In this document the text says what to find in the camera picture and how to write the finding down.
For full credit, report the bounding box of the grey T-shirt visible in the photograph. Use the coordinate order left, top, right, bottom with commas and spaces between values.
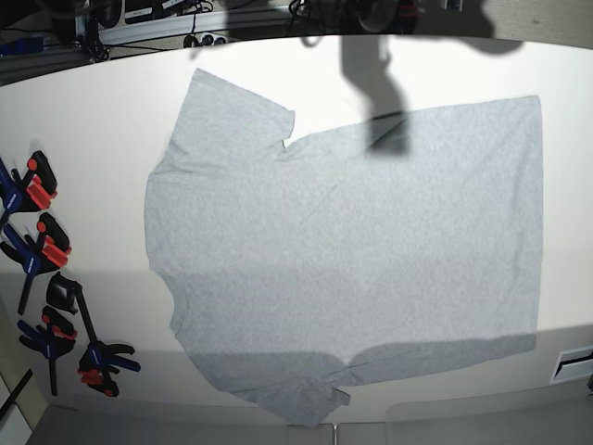
145, 70, 543, 426

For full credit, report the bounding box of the long black bar clamp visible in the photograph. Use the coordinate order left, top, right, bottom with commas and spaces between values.
46, 273, 141, 398

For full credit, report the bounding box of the blue red clamp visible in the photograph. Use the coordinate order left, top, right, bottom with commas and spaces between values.
1, 212, 71, 315
1, 150, 57, 225

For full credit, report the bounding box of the top blue red clamp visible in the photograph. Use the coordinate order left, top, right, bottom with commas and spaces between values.
1, 150, 57, 225

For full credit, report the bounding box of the lower left blue clamp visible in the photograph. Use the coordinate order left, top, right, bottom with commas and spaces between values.
17, 305, 78, 397

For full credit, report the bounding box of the black strip at corner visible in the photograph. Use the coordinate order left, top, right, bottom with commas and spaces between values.
0, 369, 32, 421

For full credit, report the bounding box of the white floor vent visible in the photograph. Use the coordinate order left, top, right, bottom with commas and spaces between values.
549, 346, 592, 385

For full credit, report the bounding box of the aluminium rail frame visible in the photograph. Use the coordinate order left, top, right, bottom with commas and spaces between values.
1, 6, 289, 85

